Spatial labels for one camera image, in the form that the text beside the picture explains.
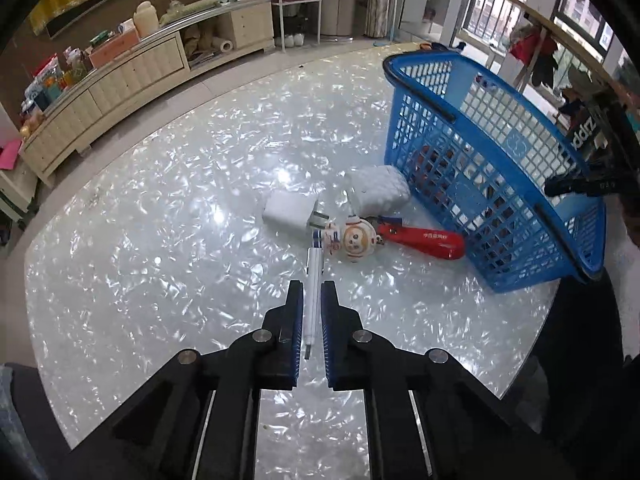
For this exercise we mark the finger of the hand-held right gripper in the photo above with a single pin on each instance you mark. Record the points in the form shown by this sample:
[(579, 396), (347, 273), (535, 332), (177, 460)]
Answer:
[(585, 184)]

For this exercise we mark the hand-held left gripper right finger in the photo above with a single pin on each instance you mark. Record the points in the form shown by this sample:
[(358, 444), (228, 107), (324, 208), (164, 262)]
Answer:
[(331, 335)]

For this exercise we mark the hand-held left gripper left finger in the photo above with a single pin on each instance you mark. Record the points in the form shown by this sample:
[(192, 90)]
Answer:
[(296, 335)]

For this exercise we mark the white stick-shaped device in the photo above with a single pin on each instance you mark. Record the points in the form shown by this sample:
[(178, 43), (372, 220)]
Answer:
[(312, 300)]

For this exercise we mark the blue plastic basket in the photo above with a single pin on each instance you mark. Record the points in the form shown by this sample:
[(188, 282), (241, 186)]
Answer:
[(520, 146)]

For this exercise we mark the white charger plug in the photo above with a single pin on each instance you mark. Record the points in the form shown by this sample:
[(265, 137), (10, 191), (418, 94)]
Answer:
[(285, 210)]

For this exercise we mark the white rounded case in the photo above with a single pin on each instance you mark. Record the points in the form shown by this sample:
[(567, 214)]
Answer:
[(377, 187)]

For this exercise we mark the black object with white lettering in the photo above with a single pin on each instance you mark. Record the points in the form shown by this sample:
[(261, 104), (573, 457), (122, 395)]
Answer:
[(582, 135)]

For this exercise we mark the dark hanging garment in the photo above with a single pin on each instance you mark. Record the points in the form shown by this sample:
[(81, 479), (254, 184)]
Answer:
[(544, 70)]

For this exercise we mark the red hanging garment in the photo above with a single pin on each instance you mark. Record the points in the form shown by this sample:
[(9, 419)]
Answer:
[(530, 45)]

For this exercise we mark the clothes drying rack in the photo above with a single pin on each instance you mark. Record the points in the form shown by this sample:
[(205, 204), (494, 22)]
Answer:
[(565, 35)]

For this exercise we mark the white shoe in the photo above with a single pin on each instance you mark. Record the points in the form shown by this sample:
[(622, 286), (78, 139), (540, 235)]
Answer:
[(290, 40), (300, 40)]

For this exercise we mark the paper towel roll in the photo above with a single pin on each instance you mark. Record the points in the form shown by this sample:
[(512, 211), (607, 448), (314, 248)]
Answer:
[(225, 45)]

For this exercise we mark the standing air conditioner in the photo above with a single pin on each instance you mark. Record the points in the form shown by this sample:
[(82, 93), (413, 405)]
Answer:
[(340, 0)]

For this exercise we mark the cream TV cabinet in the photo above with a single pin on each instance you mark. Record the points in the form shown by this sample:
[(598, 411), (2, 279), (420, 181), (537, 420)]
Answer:
[(140, 67)]

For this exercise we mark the white metal shelf rack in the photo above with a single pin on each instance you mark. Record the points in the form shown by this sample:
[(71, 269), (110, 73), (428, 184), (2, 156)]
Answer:
[(300, 2)]

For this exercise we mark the pink pad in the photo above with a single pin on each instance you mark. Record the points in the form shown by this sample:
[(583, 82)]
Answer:
[(10, 155)]

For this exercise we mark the pink box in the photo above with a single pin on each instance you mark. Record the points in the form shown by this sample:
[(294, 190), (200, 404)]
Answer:
[(112, 50)]

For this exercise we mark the green cushion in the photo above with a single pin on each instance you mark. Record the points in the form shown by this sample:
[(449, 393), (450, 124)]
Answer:
[(190, 10)]

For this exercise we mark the cream jar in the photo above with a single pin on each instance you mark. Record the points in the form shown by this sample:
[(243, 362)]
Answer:
[(146, 20)]

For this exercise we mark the clutter of bottles and boxes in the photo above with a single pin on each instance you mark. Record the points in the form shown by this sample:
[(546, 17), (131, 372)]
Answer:
[(50, 85)]

